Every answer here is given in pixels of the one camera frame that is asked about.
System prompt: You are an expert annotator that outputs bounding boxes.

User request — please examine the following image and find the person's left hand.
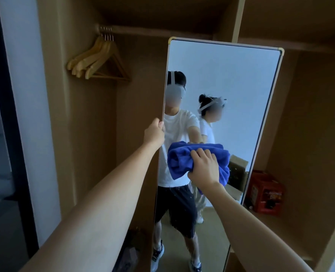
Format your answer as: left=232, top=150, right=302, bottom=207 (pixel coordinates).
left=142, top=118, right=166, bottom=150

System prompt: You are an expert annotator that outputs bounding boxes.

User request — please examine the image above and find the person's right hand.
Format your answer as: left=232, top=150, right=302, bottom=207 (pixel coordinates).
left=187, top=148, right=222, bottom=192

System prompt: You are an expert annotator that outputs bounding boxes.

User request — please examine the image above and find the blue microfibre cloth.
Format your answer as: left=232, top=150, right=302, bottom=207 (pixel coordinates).
left=167, top=141, right=231, bottom=195

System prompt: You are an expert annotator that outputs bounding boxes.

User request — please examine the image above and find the tall mirror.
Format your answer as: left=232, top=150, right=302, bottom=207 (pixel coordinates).
left=150, top=36, right=285, bottom=272

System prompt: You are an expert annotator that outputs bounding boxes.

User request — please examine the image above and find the light wooden wardrobe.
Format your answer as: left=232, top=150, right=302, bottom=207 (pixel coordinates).
left=37, top=0, right=335, bottom=272

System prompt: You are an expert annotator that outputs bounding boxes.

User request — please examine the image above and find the person's left forearm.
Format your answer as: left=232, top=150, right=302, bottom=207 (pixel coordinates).
left=19, top=143, right=159, bottom=272

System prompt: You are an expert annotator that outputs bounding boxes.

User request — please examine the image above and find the person's right forearm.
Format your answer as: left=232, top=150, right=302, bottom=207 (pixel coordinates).
left=204, top=184, right=315, bottom=272

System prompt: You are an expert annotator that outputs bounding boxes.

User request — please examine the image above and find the clear bag of slippers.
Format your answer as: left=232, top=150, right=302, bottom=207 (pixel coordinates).
left=110, top=229, right=145, bottom=272

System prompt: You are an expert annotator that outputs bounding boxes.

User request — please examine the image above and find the black framed glass door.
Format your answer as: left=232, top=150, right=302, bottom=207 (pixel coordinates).
left=0, top=0, right=40, bottom=272

